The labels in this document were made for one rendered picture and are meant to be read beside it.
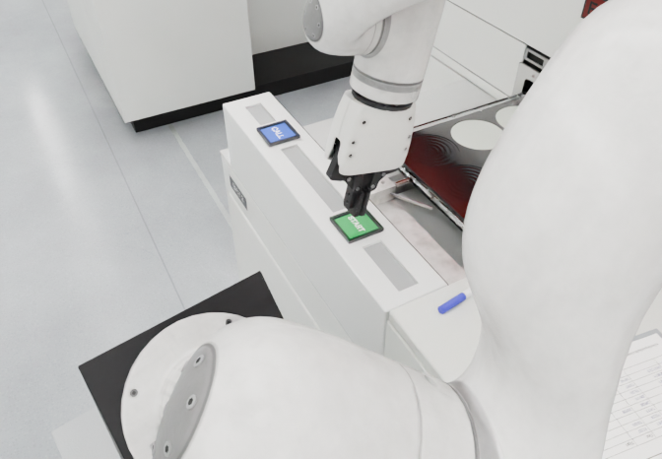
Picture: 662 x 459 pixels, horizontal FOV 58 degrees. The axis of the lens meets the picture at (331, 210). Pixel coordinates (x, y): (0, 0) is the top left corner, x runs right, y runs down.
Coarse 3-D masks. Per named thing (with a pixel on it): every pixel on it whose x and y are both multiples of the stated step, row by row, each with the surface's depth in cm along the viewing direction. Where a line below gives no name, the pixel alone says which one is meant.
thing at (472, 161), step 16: (480, 112) 117; (496, 112) 118; (432, 128) 113; (448, 128) 113; (416, 144) 109; (432, 144) 109; (448, 144) 109; (416, 160) 106; (432, 160) 106; (448, 160) 106; (464, 160) 106; (480, 160) 106; (432, 176) 102; (448, 176) 102; (464, 176) 102; (448, 192) 99; (464, 192) 99; (464, 208) 96
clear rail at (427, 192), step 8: (400, 168) 104; (408, 176) 102; (416, 176) 102; (416, 184) 100; (424, 184) 100; (424, 192) 99; (432, 192) 98; (432, 200) 97; (440, 200) 97; (440, 208) 96; (448, 208) 95; (448, 216) 94; (456, 216) 94; (456, 224) 93
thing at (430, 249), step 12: (384, 204) 100; (396, 204) 100; (396, 216) 97; (408, 216) 97; (396, 228) 95; (408, 228) 95; (420, 228) 95; (408, 240) 93; (420, 240) 93; (432, 240) 93; (420, 252) 91; (432, 252) 91; (444, 252) 91; (432, 264) 89; (444, 264) 89; (456, 264) 89; (444, 276) 87
